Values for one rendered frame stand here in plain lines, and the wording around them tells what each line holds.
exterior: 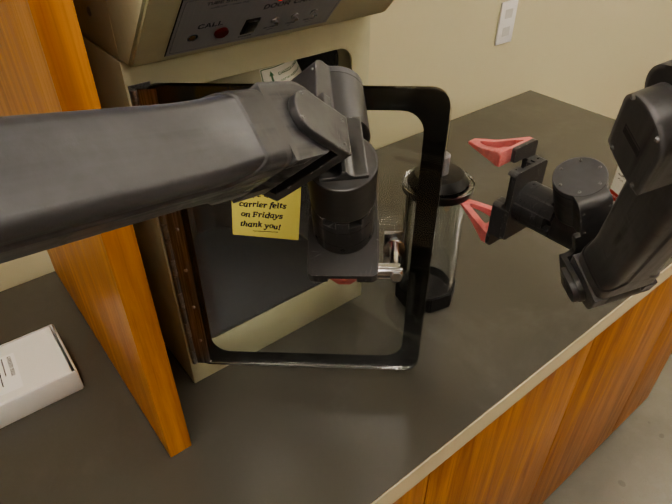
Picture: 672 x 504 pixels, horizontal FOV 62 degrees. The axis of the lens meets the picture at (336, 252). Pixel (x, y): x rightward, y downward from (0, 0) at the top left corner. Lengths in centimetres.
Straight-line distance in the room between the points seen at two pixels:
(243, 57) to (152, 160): 37
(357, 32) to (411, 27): 71
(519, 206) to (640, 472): 145
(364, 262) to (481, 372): 41
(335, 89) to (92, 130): 25
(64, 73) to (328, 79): 20
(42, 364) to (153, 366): 28
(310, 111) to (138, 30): 19
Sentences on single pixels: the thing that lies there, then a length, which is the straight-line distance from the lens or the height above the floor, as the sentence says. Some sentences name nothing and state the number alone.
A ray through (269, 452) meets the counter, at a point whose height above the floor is 94.
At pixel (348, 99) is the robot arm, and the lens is 48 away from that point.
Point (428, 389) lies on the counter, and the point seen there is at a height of 94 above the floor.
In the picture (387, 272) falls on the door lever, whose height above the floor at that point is 120.
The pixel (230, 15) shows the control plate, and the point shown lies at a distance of 56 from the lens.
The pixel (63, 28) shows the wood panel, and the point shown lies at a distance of 48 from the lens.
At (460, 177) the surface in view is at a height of 118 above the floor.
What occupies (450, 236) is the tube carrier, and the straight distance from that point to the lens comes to 87.
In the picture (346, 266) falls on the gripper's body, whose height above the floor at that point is 127.
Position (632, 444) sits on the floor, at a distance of 213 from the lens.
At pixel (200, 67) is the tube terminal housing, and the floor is 139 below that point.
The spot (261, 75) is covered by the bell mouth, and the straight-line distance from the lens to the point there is 70.
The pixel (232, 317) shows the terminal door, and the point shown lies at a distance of 74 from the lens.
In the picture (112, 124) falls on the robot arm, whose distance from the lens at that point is 29.
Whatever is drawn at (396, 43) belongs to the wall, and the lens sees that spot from 143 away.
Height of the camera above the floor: 159
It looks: 37 degrees down
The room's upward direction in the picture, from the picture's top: straight up
